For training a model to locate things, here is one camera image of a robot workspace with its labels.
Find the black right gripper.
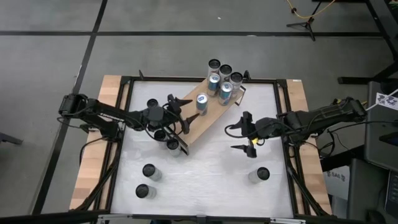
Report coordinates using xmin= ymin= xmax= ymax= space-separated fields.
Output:
xmin=230 ymin=111 xmax=284 ymax=158

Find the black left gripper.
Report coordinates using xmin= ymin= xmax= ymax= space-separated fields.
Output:
xmin=145 ymin=94 xmax=200 ymax=135

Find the blue silver Red Bull can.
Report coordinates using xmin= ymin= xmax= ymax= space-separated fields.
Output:
xmin=206 ymin=73 xmax=221 ymax=97
xmin=218 ymin=82 xmax=234 ymax=106
xmin=195 ymin=93 xmax=209 ymax=116

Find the white Celsius can blue band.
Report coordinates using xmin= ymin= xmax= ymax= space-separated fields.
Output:
xmin=166 ymin=138 xmax=183 ymax=158

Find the white Celsius can yellow band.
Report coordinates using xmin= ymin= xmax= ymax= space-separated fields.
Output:
xmin=154 ymin=129 xmax=169 ymax=147

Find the silver can black lid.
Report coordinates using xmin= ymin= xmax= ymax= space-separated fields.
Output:
xmin=248 ymin=167 xmax=271 ymax=184

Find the white Celsius Peach Vibe can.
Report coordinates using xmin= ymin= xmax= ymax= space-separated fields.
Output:
xmin=207 ymin=58 xmax=222 ymax=78
xmin=218 ymin=63 xmax=233 ymax=83
xmin=229 ymin=71 xmax=244 ymax=99

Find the white Celsius can blue logo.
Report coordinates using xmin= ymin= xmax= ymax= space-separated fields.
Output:
xmin=142 ymin=164 xmax=164 ymax=183

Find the white Celsius Arctic can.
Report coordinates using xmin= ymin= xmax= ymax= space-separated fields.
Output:
xmin=135 ymin=184 xmax=157 ymax=200

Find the white printed box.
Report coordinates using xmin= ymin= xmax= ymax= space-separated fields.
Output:
xmin=323 ymin=166 xmax=349 ymax=200

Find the black tripod stand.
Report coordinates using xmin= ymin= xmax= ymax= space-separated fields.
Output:
xmin=286 ymin=1 xmax=323 ymax=42

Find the dark grey cabinet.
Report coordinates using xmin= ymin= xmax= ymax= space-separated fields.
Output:
xmin=347 ymin=158 xmax=389 ymax=220

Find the white marker tag paper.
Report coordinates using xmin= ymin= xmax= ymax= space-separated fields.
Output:
xmin=375 ymin=92 xmax=398 ymax=111

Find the black rig beam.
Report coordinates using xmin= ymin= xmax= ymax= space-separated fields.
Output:
xmin=0 ymin=210 xmax=398 ymax=224

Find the grey chair base leg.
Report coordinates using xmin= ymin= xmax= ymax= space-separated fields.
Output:
xmin=0 ymin=132 xmax=23 ymax=146

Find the wooden tray with black handles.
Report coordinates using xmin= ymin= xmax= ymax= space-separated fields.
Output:
xmin=156 ymin=65 xmax=248 ymax=156

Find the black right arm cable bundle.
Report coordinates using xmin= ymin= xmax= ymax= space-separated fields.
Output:
xmin=285 ymin=141 xmax=330 ymax=217

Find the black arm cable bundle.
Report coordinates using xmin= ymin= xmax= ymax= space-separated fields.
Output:
xmin=76 ymin=133 xmax=121 ymax=212
xmin=285 ymin=141 xmax=330 ymax=217

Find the black left arm cable bundle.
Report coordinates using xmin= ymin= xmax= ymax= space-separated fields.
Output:
xmin=76 ymin=133 xmax=121 ymax=212

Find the yellow cable with black bead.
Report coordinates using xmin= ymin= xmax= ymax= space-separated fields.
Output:
xmin=285 ymin=0 xmax=337 ymax=19

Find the white cable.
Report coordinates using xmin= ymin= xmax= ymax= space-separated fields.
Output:
xmin=365 ymin=89 xmax=398 ymax=111

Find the black desk frame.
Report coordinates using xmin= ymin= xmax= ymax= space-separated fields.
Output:
xmin=337 ymin=0 xmax=398 ymax=85

